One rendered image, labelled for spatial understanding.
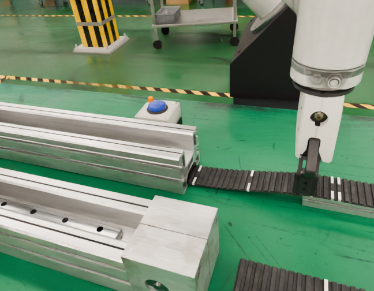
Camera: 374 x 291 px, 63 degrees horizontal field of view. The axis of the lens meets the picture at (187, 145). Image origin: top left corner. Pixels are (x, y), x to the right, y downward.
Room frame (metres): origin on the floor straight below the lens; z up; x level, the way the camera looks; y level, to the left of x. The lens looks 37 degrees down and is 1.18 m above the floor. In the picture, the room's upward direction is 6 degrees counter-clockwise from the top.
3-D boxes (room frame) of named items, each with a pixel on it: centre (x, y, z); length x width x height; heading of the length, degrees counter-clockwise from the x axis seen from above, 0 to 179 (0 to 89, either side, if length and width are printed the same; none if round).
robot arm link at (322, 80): (0.35, -0.18, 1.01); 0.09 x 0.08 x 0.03; 157
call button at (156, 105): (0.59, 0.06, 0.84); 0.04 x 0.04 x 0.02
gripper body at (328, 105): (0.35, -0.18, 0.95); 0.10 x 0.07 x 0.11; 157
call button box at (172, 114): (0.59, 0.06, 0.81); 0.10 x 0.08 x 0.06; 157
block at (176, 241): (0.25, 0.02, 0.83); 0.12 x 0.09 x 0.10; 157
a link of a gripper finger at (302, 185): (0.30, -0.16, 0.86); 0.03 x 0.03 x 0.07; 67
